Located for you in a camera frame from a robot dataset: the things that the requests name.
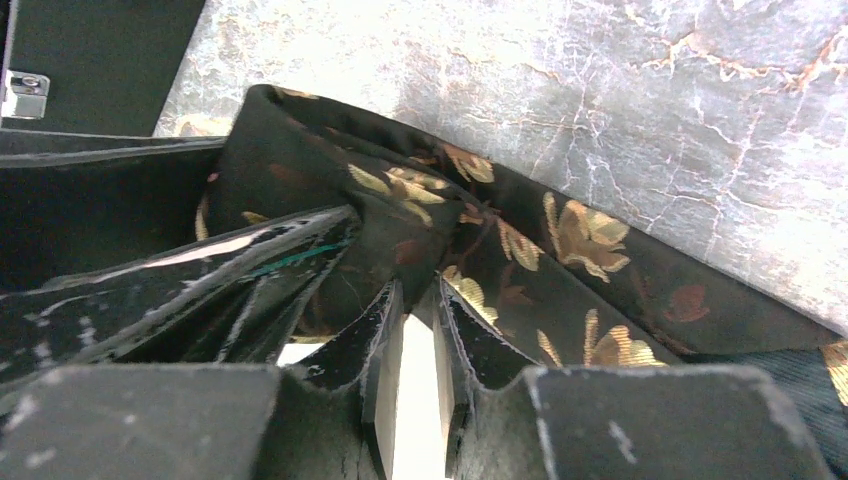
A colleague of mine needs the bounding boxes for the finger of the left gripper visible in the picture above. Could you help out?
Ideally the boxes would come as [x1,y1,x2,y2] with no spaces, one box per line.
[1,206,361,385]
[1,130,225,291]

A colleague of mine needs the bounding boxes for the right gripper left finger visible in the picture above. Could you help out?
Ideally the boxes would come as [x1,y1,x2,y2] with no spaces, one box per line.
[1,281,404,479]

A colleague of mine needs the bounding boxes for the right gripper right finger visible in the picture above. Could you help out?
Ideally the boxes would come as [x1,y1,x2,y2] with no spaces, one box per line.
[431,280,834,479]

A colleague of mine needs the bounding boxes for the black gold floral tie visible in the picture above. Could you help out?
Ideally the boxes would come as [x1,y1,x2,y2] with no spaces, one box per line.
[195,84,848,478]

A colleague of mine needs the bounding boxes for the black display box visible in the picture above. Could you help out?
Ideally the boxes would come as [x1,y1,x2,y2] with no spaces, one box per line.
[1,0,204,137]

